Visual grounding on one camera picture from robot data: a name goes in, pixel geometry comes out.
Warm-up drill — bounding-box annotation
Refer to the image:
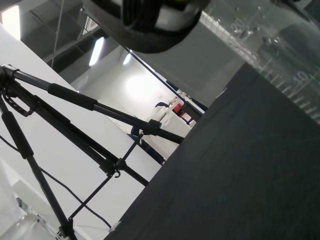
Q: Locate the black cloth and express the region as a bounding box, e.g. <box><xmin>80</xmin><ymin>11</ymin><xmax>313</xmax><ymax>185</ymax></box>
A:
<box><xmin>104</xmin><ymin>62</ymin><xmax>320</xmax><ymax>240</ymax></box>

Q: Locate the thin black cable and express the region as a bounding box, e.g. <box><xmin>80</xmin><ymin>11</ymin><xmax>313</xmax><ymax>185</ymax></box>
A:
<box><xmin>0</xmin><ymin>134</ymin><xmax>112</xmax><ymax>230</ymax></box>

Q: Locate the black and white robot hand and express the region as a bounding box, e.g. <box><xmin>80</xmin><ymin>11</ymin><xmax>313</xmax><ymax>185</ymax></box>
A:
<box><xmin>82</xmin><ymin>0</ymin><xmax>211</xmax><ymax>55</ymax></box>

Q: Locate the clear tape piece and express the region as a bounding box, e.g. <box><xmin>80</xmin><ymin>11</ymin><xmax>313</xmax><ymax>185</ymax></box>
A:
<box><xmin>108</xmin><ymin>220</ymin><xmax>123</xmax><ymax>233</ymax></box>

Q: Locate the black tripod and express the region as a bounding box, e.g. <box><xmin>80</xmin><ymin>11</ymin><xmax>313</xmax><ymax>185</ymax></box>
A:
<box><xmin>0</xmin><ymin>63</ymin><xmax>209</xmax><ymax>240</ymax></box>

